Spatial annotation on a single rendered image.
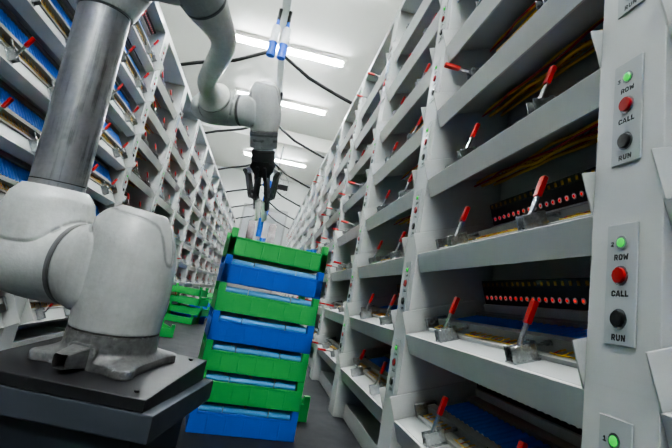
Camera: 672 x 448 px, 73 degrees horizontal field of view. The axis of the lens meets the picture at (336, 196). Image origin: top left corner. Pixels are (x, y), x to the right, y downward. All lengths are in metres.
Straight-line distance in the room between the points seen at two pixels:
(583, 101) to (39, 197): 0.90
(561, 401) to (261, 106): 1.12
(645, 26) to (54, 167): 0.95
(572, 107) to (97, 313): 0.79
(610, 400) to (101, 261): 0.74
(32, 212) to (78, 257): 0.13
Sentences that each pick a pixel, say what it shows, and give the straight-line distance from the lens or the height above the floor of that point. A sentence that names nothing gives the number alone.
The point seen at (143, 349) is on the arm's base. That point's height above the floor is 0.26.
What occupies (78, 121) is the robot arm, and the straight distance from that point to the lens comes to 1.02.
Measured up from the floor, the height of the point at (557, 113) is 0.71.
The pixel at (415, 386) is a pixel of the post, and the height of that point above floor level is 0.25.
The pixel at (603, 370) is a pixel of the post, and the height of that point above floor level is 0.38.
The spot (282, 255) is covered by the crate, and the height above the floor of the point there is 0.51.
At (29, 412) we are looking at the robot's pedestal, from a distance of 0.84.
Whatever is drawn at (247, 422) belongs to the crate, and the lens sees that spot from 1.43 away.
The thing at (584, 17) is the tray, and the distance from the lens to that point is 0.94.
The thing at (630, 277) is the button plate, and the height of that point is 0.47.
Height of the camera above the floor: 0.40
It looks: 13 degrees up
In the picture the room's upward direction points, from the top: 10 degrees clockwise
